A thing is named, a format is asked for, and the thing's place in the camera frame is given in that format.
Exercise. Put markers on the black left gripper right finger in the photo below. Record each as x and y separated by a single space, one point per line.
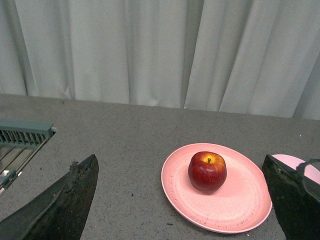
295 197

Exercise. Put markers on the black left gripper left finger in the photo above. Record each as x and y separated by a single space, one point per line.
60 212

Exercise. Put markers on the red apple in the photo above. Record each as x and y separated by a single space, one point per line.
207 171

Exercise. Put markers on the light pink bowl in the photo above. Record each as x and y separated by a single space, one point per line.
292 162

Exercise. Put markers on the pink round plate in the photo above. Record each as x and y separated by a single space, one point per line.
241 204

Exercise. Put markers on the grey-green dish rack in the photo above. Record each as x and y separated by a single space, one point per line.
20 141

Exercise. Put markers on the white pleated curtain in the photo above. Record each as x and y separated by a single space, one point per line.
258 57

